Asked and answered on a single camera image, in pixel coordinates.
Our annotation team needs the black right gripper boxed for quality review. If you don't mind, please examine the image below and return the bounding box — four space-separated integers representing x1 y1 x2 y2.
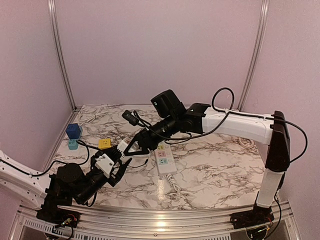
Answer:
123 113 179 156

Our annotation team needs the white cube socket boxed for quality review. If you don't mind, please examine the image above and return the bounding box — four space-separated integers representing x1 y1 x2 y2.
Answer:
117 137 131 157

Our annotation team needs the long white power strip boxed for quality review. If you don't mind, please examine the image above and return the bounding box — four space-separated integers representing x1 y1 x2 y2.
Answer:
153 141 181 201

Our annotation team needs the teal power strip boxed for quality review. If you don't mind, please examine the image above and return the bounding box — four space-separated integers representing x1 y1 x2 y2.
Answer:
67 137 81 151

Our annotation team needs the blue cube socket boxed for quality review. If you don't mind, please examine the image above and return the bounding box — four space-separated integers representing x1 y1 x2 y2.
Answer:
65 123 82 140

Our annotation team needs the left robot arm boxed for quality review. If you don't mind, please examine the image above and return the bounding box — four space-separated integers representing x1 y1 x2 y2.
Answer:
0 145 132 223

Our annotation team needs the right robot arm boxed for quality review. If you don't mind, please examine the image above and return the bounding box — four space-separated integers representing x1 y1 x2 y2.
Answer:
122 89 307 224

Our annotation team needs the yellow cube socket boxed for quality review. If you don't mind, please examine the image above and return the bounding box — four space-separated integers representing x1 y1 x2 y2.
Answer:
98 138 112 150

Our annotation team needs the pink round power strip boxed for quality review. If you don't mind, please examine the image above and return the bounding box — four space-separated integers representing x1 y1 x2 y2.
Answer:
237 137 255 149

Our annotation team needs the black power adapter with cable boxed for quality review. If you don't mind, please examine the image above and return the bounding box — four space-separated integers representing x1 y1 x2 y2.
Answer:
128 157 149 169

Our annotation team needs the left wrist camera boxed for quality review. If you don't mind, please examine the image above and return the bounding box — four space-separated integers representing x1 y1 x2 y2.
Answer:
94 153 115 178

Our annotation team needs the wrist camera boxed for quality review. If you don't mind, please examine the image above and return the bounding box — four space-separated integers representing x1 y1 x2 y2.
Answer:
94 153 115 178
121 110 140 126

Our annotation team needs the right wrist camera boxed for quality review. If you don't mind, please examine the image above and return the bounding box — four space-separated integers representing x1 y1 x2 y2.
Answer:
121 110 140 126

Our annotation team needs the white power strip cable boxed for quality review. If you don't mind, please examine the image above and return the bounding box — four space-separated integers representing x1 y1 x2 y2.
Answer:
77 106 107 127

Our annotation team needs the front aluminium rail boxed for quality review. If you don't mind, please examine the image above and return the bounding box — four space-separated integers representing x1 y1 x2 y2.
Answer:
4 200 302 240

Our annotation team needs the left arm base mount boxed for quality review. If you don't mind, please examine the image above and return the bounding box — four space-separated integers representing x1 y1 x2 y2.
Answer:
36 195 80 228

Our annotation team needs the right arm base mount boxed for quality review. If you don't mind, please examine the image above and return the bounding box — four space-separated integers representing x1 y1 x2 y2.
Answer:
230 200 275 230

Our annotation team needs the left aluminium frame post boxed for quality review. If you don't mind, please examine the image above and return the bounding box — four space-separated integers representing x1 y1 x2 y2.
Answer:
48 0 77 112

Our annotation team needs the aluminium frame post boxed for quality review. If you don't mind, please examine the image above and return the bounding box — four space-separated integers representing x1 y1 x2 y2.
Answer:
237 0 270 111
48 0 77 112

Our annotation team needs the right aluminium frame post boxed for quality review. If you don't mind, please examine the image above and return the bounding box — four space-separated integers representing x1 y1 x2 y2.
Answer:
237 0 270 111

